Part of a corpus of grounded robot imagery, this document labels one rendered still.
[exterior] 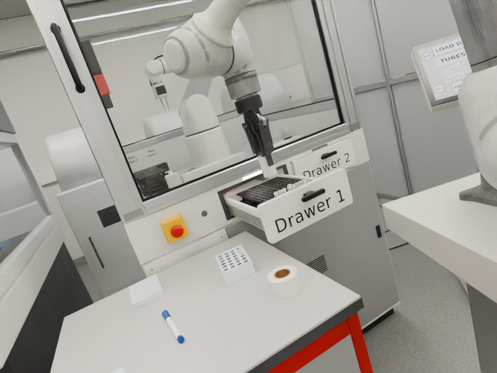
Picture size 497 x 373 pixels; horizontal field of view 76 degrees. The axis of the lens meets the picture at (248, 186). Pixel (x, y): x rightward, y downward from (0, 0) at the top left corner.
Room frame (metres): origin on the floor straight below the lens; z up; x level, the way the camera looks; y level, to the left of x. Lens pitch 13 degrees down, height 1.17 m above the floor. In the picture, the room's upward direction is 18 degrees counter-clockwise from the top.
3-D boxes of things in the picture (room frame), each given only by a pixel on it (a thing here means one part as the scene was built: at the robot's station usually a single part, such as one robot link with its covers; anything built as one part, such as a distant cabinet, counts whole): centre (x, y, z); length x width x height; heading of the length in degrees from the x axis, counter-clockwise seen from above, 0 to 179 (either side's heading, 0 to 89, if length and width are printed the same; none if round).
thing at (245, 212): (1.04, -0.07, 0.86); 0.40 x 0.26 x 0.06; 21
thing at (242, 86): (0.92, -0.07, 1.23); 0.09 x 0.09 x 0.06
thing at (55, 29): (0.98, 0.37, 1.45); 0.05 x 0.03 x 0.19; 21
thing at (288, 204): (0.84, -0.14, 0.87); 0.29 x 0.02 x 0.11; 111
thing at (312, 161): (1.25, -0.32, 0.87); 0.29 x 0.02 x 0.11; 111
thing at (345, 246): (1.61, 0.10, 0.40); 1.03 x 0.95 x 0.80; 111
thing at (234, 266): (0.83, 0.10, 0.78); 0.12 x 0.08 x 0.04; 11
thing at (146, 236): (1.61, 0.11, 0.87); 1.02 x 0.95 x 0.14; 111
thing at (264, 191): (1.03, -0.07, 0.87); 0.22 x 0.18 x 0.06; 21
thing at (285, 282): (0.66, -0.01, 0.78); 0.07 x 0.07 x 0.04
